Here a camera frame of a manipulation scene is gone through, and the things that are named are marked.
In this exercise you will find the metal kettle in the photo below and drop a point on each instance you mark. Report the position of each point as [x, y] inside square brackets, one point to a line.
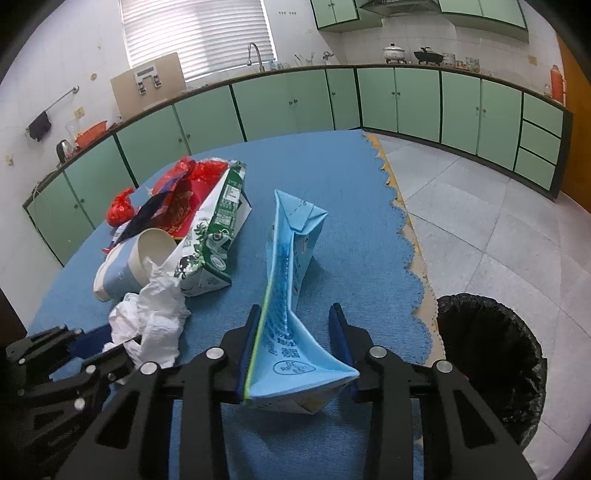
[65, 151]

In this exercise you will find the blue and white paper cup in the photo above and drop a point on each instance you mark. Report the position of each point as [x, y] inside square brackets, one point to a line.
[120, 272]

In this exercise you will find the black wok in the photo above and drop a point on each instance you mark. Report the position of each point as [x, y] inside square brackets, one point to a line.
[428, 56]

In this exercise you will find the white window blinds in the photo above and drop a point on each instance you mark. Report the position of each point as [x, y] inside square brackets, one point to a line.
[198, 32]

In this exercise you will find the blue tablecloth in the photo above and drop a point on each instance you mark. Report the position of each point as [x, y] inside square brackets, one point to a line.
[323, 184]

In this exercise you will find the orange plastic basin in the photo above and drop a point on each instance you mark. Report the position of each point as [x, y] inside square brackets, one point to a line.
[91, 134]

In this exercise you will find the metal kitchen faucet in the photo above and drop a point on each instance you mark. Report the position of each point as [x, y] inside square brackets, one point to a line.
[253, 50]

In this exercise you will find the narrow green wall cabinet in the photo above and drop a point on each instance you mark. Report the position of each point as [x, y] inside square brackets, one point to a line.
[334, 13]

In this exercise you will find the dark blue wrapper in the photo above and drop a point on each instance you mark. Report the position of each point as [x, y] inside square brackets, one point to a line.
[147, 212]

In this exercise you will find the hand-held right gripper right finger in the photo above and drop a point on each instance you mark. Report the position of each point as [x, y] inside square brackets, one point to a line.
[342, 344]

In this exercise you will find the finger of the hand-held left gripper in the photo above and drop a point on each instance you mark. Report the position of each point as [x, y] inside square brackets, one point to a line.
[106, 364]
[94, 341]

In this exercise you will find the metal range hood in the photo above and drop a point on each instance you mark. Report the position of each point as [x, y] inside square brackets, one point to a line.
[397, 7]

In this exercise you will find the light blue milk carton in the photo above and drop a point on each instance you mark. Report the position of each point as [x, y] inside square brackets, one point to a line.
[286, 258]

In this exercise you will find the dark hanging towel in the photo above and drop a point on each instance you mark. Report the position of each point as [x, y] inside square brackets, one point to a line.
[39, 127]

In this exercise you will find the green base kitchen cabinets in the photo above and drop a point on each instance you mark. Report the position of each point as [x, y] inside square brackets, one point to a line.
[415, 106]

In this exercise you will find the brown cardboard sheet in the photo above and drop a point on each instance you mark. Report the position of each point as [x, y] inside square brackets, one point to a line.
[134, 99]

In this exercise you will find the wide green wall cabinet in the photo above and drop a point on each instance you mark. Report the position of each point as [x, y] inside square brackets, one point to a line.
[489, 11]

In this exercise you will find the metal towel rail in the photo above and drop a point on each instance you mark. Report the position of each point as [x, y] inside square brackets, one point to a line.
[60, 99]

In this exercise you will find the trash bin with black bag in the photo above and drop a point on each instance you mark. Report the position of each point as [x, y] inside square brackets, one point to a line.
[489, 350]

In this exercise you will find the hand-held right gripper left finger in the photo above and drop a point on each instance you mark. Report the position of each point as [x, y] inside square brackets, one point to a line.
[247, 355]

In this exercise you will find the small red plastic bag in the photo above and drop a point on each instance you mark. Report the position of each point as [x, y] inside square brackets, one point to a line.
[121, 210]

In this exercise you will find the green white snack packet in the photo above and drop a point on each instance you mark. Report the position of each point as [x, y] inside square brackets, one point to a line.
[221, 221]

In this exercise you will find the red thermos flask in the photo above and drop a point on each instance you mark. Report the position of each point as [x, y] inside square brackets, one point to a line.
[557, 85]

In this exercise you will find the orange wooden door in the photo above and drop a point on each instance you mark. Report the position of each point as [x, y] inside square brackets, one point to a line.
[575, 120]

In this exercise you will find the white tissue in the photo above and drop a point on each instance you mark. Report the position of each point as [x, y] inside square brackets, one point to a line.
[157, 318]

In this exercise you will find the red snack wrapper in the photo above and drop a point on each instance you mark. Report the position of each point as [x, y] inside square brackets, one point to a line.
[180, 207]

